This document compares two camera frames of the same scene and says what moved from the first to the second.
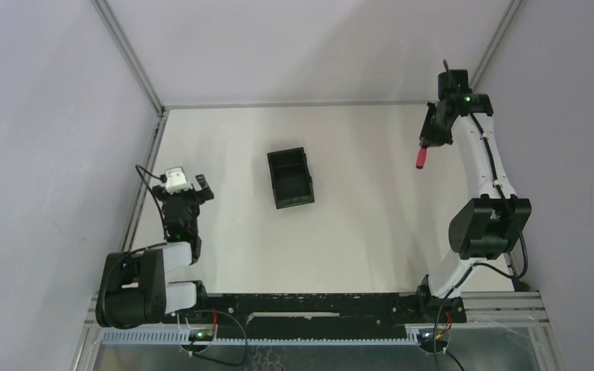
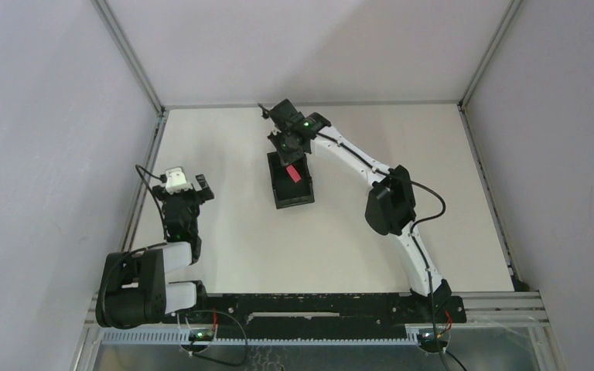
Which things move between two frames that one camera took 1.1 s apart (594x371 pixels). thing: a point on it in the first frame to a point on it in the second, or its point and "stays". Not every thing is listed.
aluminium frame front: x=503 y=331 stays
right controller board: x=425 y=339 stays
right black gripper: x=426 y=135 to x=288 y=157
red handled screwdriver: x=421 y=158 to x=293 y=173
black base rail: x=260 y=316 stays
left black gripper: x=182 y=194 stays
